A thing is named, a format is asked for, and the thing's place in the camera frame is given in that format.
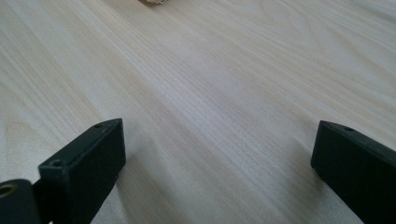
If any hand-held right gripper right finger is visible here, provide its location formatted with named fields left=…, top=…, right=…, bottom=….
left=310, top=119, right=396, bottom=224

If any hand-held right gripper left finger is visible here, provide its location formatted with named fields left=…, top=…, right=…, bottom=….
left=32, top=118, right=127, bottom=224

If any small tan woven object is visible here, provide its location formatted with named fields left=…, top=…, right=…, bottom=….
left=138, top=0, right=169, bottom=6

